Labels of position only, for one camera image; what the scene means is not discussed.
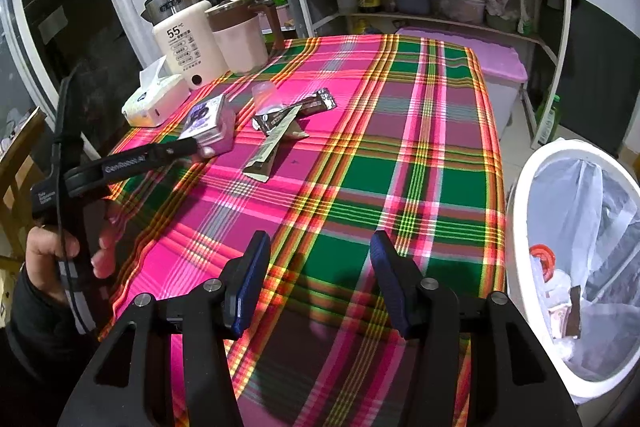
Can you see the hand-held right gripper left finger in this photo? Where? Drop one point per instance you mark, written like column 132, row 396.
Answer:
column 250, row 279

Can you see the clear plastic bin liner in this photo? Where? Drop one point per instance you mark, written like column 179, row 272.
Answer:
column 575, row 207

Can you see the white waste bin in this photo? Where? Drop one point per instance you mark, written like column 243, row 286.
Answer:
column 522, row 332

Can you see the pink pitcher with brown lid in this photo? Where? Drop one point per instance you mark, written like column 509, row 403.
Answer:
column 240, row 47

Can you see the storage box with pink lid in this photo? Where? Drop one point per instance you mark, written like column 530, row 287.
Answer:
column 480, row 62

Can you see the brown snack wrapper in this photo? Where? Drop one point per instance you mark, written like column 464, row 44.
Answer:
column 272, row 121
column 315, row 102

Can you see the person's left forearm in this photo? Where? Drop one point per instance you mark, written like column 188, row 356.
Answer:
column 35, row 337

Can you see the person's left hand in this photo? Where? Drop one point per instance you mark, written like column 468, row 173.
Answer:
column 45, row 252

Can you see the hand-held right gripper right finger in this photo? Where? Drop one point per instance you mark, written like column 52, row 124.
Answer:
column 395, row 289

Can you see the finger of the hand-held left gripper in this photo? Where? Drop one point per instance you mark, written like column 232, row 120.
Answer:
column 175, row 151

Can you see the white tissue box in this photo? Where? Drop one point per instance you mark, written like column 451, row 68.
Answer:
column 150, row 104

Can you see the plaid tablecloth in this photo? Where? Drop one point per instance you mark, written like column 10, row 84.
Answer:
column 375, row 147

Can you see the pink milk carton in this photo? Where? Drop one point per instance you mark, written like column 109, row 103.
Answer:
column 560, row 319

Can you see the cream water warmer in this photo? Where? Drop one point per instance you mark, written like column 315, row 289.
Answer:
column 190, row 52

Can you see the green and white wrapper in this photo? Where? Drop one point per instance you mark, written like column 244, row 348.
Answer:
column 265, row 157

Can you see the crumpled plastic bags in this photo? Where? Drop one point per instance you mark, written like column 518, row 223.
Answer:
column 505, row 2

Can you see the white foam net sleeve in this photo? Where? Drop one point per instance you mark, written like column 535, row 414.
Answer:
column 555, row 284

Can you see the purple milk carton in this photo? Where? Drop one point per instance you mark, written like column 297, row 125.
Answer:
column 215, row 132

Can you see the green detergent bottle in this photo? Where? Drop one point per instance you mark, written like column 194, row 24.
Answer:
column 549, row 122

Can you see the clear plastic cup red lid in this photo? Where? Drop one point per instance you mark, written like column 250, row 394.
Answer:
column 542, row 257

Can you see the small pot on shelf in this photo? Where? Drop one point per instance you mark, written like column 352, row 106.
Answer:
column 469, row 9

